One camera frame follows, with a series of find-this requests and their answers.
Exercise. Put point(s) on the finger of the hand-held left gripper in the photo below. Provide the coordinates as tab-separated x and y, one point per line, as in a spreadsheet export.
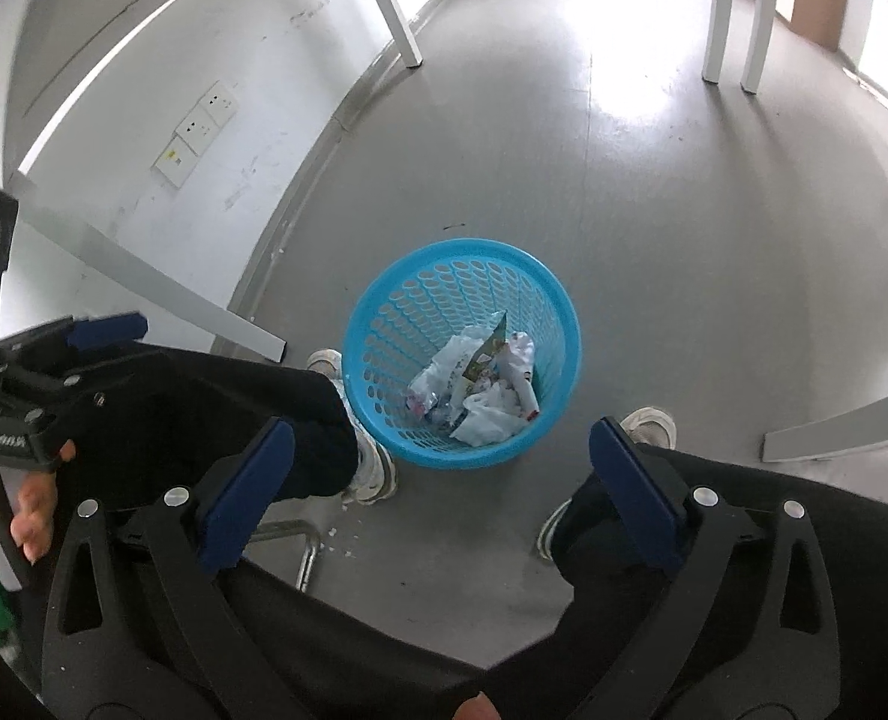
110	331
76	420

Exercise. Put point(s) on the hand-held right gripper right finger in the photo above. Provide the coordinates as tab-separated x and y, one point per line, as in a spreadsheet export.
635	499

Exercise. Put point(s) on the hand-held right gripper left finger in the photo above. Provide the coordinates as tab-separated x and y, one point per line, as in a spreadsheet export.
249	499

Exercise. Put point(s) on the white red-print plastic bag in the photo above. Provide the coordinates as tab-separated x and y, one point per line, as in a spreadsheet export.
489	416

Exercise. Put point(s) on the clear printed plastic wrapper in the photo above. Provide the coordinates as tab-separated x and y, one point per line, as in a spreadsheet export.
489	349

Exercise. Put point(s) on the blue plastic mesh basket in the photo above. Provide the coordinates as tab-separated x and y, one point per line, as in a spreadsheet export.
391	315

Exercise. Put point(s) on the translucent white plastic bag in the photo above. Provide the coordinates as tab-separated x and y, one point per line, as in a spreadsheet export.
444	360

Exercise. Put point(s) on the person's left hand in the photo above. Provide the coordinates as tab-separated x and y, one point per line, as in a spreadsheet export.
35	510

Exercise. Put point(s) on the person's right hand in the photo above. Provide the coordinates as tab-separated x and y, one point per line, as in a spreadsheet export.
478	709

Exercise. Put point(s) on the person's right white shoe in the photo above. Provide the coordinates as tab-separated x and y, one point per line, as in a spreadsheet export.
650	426

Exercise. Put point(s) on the person's white shoe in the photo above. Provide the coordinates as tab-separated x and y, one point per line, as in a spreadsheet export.
373	469
650	426

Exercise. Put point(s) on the person's left white shoe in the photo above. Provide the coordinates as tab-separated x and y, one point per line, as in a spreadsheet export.
373	469

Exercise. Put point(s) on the person's right leg black trousers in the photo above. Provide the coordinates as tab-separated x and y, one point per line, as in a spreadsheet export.
871	555

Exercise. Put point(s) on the metal chair frame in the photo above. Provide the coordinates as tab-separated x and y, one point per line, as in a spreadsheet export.
310	555

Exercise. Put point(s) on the white wall socket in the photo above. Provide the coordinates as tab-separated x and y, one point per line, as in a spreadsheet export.
176	163
195	131
219	102

